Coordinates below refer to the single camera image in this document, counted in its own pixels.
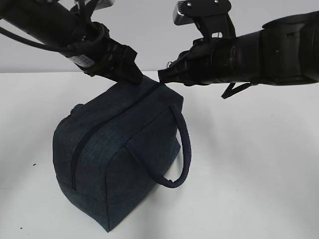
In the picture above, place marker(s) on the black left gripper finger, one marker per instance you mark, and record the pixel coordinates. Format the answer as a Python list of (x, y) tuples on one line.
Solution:
[(130, 73)]

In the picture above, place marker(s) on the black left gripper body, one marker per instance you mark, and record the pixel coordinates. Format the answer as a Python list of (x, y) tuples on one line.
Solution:
[(108, 55)]

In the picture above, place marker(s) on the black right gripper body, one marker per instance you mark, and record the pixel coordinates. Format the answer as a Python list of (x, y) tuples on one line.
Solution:
[(206, 62)]

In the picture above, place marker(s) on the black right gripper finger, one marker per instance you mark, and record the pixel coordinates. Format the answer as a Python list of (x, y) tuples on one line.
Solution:
[(173, 73)]

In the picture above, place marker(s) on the dark blue lunch bag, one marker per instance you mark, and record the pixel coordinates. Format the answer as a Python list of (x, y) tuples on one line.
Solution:
[(109, 153)]

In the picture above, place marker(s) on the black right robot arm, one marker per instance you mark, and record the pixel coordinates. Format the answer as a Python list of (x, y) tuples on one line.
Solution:
[(284, 52)]

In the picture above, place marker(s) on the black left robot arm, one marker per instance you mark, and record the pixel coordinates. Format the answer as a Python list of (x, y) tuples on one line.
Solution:
[(74, 35)]

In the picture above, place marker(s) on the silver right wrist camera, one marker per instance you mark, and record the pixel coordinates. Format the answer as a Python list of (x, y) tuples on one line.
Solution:
[(185, 11)]

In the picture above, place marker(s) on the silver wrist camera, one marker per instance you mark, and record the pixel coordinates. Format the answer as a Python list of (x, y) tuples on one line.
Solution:
[(185, 11), (98, 4)]

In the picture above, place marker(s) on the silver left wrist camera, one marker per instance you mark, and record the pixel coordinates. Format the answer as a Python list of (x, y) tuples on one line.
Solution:
[(98, 4)]

